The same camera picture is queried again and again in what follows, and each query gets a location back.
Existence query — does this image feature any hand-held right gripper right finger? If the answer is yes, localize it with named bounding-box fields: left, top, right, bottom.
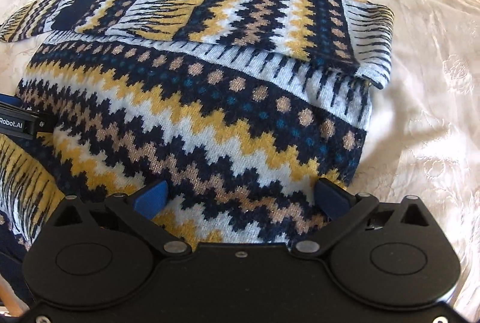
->
left=292, top=178, right=430, bottom=257

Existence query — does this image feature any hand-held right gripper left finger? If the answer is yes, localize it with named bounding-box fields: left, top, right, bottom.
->
left=50, top=180, right=187, bottom=258

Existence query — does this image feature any navy yellow patterned knit sweater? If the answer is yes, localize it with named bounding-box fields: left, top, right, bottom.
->
left=0, top=0, right=394, bottom=264

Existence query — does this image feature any cream embroidered bedspread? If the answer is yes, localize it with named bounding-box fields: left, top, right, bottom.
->
left=0, top=0, right=480, bottom=309

